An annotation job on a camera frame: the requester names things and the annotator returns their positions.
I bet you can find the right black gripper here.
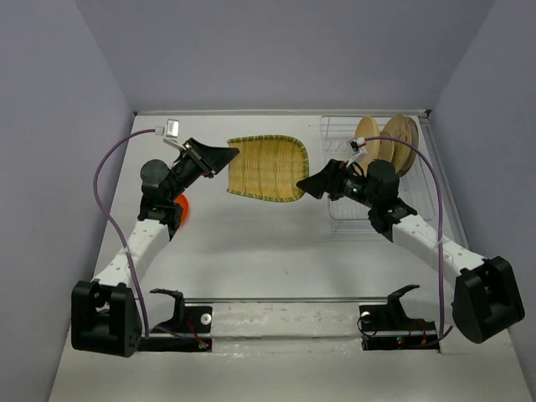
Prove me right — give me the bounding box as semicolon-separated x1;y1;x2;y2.
296;158;379;209

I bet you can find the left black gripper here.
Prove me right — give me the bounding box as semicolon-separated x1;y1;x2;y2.
167;138;238;202

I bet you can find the green bamboo-pattern tray plate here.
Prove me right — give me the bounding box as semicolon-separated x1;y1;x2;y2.
227;135;309;203

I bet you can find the small cream calligraphy plate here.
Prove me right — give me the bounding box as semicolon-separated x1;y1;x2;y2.
378;130;405;169

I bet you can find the peach round plate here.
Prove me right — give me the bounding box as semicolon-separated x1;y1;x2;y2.
353;116;381;168

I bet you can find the beige bird-pattern plate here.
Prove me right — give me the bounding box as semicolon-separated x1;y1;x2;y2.
384;115;419;176

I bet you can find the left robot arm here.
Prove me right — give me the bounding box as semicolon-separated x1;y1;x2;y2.
70;138;240;358

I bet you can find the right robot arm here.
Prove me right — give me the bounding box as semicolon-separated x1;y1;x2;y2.
296;159;525;343

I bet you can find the orange round plate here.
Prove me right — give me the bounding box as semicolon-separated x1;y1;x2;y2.
175;194;190;226

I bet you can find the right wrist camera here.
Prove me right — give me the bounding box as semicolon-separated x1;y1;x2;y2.
346;137;368;169

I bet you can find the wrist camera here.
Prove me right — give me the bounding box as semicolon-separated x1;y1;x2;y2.
162;119;186;151
346;137;368;169

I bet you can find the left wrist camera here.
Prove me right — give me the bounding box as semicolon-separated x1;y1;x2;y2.
162;119;186;151

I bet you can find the white wire dish rack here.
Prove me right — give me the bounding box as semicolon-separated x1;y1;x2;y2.
321;115;438;239

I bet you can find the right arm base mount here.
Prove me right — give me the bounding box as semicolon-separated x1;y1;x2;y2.
356;285;440;351

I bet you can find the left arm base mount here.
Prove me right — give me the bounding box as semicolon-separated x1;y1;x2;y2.
137;288;213;353

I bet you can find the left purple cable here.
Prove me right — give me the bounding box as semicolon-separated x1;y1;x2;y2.
94;125;204;348

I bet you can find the purple cable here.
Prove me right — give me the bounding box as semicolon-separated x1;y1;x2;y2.
349;135;456;339
94;125;204;348

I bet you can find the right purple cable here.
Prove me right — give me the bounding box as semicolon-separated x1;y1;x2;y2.
349;135;456;339

